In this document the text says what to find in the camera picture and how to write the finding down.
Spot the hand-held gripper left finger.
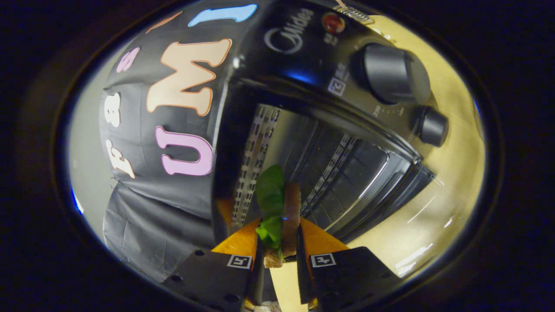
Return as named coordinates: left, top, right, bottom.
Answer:
left=162, top=218, right=265, bottom=311

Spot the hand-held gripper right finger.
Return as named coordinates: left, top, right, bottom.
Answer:
left=296, top=217, right=402, bottom=311

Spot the white bread lettuce sandwich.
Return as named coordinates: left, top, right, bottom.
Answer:
left=255, top=164, right=302, bottom=269

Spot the black toaster oven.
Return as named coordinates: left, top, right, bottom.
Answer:
left=212, top=0, right=450, bottom=260

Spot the black backdrop cloth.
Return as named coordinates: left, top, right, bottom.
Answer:
left=98, top=0, right=261, bottom=283

